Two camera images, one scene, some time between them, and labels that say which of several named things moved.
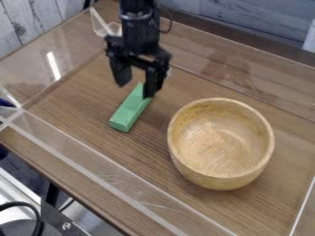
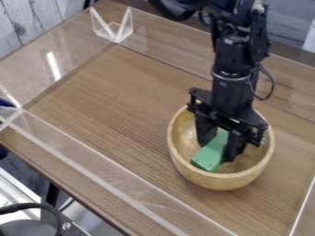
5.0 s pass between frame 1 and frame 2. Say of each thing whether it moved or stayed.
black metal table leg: stayed
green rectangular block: moved
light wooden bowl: stayed
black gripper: moved
